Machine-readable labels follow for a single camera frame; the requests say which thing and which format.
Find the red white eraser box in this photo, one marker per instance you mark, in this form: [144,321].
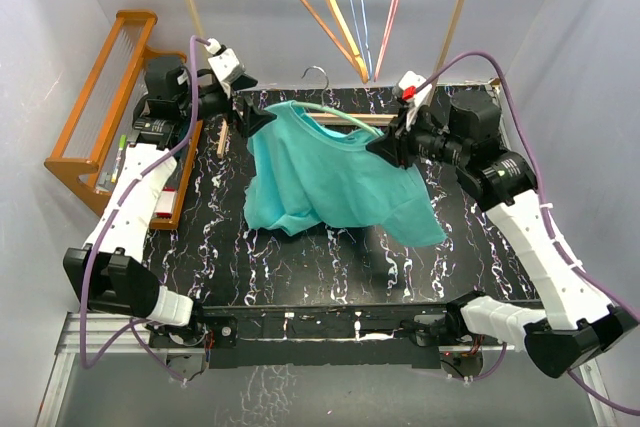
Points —
[165,205]

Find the grey small block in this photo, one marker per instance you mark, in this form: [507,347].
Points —
[104,183]

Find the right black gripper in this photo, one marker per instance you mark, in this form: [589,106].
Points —
[396,148]

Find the green cap marker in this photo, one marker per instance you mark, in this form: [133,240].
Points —
[118,158]

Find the aluminium rail frame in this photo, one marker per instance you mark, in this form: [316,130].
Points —
[307,382]

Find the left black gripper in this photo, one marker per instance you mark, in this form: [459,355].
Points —
[254,119]

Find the blue wire hanger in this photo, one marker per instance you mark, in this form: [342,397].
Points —
[359,16]

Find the pink wire hanger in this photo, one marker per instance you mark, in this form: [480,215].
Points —
[386,37]

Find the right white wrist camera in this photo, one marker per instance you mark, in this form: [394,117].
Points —
[412,92]

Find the orange wooden tiered rack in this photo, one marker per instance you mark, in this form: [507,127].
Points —
[88,142]

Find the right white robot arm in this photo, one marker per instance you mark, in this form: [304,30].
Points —
[577,321]

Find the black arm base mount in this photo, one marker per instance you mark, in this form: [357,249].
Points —
[316,335]

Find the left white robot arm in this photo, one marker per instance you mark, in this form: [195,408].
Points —
[107,271]

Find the green plastic hanger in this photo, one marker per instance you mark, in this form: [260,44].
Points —
[331,111]

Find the wooden clothes rack frame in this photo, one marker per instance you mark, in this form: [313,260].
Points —
[347,45]

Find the teal t shirt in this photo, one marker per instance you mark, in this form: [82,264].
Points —
[306,174]

